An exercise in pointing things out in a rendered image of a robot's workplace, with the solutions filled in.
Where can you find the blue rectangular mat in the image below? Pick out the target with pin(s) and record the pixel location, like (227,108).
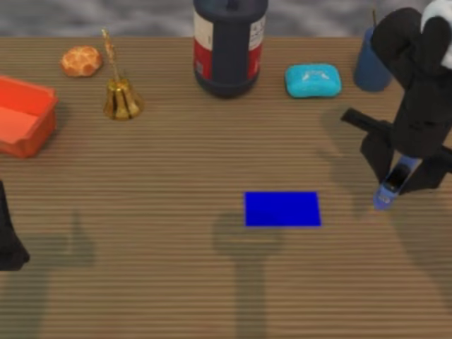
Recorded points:
(282,209)

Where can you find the blue cup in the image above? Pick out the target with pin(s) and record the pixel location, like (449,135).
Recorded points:
(369,67)

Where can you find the cyan soap bar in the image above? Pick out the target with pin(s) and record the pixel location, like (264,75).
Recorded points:
(313,80)

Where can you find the dark bottle with red label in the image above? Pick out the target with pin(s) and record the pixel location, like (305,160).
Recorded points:
(229,46)

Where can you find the golden hand bell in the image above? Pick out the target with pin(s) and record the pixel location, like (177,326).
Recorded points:
(120,95)

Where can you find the round bread roll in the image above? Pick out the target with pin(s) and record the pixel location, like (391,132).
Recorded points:
(82,60)

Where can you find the orange plastic bin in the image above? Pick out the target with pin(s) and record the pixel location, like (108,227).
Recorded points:
(24,116)

